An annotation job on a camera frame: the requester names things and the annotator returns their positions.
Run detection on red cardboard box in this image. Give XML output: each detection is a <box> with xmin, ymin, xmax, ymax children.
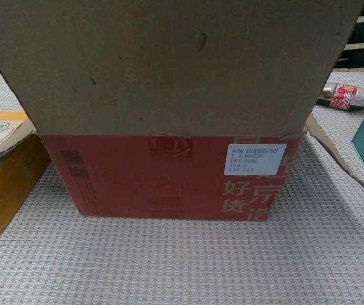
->
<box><xmin>0</xmin><ymin>0</ymin><xmax>364</xmax><ymax>224</ymax></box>

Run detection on beige woven tablecloth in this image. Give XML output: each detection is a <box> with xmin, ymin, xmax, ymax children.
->
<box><xmin>0</xmin><ymin>70</ymin><xmax>364</xmax><ymax>305</ymax></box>

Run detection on crushed cola bottle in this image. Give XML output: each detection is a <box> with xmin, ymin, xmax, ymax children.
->
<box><xmin>316</xmin><ymin>81</ymin><xmax>364</xmax><ymax>112</ymax></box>

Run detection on orange corgi tissue pack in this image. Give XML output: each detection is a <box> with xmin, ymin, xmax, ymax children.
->
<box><xmin>0</xmin><ymin>111</ymin><xmax>53</xmax><ymax>241</ymax></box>

